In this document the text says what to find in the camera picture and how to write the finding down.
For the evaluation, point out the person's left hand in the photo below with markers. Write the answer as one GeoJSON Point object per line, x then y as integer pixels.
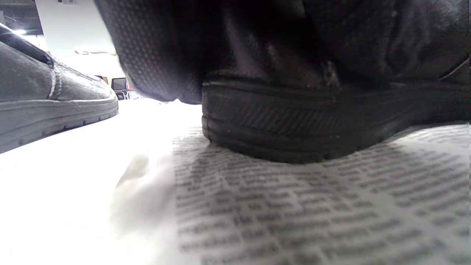
{"type": "Point", "coordinates": [154, 51]}

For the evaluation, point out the black leather shoe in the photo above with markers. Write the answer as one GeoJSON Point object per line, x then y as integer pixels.
{"type": "Point", "coordinates": [294, 121]}
{"type": "Point", "coordinates": [55, 106]}

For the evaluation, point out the black mesh office chair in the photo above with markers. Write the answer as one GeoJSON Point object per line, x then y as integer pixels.
{"type": "Point", "coordinates": [119, 84]}

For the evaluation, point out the newspaper sheet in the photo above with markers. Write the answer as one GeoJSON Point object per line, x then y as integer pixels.
{"type": "Point", "coordinates": [294, 213]}

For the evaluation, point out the white wall-mounted object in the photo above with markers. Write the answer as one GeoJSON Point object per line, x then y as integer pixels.
{"type": "Point", "coordinates": [94, 51]}

